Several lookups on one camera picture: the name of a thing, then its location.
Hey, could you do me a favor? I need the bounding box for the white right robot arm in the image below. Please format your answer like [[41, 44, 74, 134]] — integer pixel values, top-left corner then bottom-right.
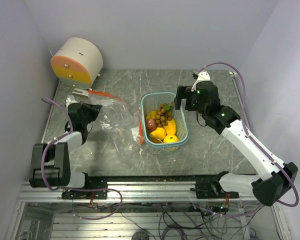
[[174, 80, 298, 207]]

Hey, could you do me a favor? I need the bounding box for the round white drawer box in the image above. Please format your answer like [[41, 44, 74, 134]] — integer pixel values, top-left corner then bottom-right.
[[50, 37, 104, 90]]

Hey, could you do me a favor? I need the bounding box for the blue green plastic basket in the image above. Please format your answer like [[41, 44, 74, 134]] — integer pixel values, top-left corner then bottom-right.
[[140, 91, 189, 154]]

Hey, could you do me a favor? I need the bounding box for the yellow mango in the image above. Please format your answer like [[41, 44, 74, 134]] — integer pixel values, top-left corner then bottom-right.
[[164, 118, 177, 135]]

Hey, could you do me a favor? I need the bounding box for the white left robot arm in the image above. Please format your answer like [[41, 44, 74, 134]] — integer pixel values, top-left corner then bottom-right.
[[29, 101, 108, 200]]

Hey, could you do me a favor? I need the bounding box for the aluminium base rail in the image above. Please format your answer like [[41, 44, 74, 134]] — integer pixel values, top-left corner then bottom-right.
[[17, 179, 266, 203]]

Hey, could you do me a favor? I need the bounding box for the yellow pear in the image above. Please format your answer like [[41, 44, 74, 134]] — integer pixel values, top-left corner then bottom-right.
[[150, 127, 167, 141]]

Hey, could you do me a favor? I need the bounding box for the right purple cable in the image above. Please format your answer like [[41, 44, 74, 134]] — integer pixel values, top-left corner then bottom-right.
[[189, 61, 300, 218]]

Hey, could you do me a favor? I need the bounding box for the clear zip top bag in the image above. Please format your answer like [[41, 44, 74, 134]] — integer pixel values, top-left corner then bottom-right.
[[88, 89, 142, 155]]

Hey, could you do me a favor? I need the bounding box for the brown longan bunch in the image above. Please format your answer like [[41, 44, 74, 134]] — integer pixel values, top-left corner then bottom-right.
[[155, 103, 173, 127]]

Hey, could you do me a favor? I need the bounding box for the small white metal block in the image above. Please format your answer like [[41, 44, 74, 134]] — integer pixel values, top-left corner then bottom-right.
[[72, 88, 89, 98]]

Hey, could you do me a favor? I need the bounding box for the brown kiwi fruit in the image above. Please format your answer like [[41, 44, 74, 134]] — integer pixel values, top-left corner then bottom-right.
[[151, 138, 163, 144]]

